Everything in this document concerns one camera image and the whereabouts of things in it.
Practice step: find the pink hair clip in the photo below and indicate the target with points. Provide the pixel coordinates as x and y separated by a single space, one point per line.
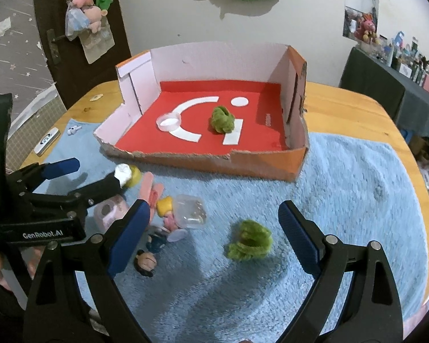
147 189

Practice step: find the small white bunny toy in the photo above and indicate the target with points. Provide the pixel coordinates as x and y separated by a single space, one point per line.
73 130

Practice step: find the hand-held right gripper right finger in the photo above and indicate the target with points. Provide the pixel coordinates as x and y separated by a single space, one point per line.
300 239

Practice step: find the wall poster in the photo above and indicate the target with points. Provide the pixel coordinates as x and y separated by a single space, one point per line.
354 16

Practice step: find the pink round case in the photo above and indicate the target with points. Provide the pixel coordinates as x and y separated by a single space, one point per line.
107 211

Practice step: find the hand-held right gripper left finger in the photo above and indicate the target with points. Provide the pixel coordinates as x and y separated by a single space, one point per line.
128 235

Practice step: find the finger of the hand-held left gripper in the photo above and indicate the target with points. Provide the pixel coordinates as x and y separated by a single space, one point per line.
62 167
100 187

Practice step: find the person's left forearm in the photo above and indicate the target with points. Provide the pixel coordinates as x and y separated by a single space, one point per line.
0 314

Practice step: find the dark brown door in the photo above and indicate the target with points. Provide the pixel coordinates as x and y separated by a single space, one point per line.
78 78

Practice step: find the row of small display items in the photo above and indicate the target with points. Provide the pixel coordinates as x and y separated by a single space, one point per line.
396 53

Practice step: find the yellow toy figure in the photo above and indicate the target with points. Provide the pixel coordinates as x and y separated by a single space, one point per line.
133 177

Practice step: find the white tape roll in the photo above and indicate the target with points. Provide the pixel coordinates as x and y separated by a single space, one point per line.
168 121

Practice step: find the blue terry towel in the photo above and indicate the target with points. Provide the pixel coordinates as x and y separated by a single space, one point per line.
343 203

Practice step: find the white remote control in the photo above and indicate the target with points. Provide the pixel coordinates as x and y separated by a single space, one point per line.
46 142

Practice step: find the dark-haired doll figurine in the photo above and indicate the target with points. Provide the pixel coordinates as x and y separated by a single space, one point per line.
146 261

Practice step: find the torn cardboard box red floor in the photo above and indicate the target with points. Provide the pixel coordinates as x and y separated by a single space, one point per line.
207 150

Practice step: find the grid patterned chair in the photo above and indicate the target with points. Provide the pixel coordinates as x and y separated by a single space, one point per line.
32 118

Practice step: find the side table with dark cloth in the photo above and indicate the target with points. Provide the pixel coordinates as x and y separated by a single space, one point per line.
371 78

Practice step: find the clear plastic bag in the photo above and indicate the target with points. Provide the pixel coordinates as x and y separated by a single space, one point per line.
73 21

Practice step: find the green fuzzy scrunchie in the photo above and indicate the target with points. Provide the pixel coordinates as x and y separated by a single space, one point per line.
248 244
222 119

